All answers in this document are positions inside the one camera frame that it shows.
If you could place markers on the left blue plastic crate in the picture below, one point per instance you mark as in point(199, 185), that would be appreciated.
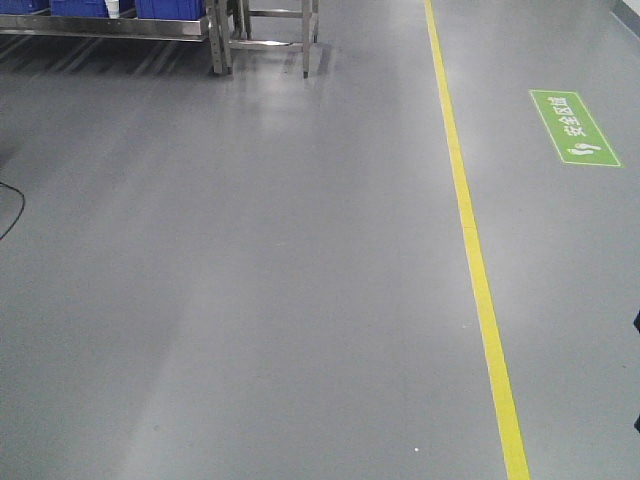
point(170, 9)

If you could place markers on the far-left blue crate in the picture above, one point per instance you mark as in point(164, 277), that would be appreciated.
point(69, 8)

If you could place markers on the steel table frame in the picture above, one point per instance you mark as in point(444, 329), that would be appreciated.
point(290, 26)

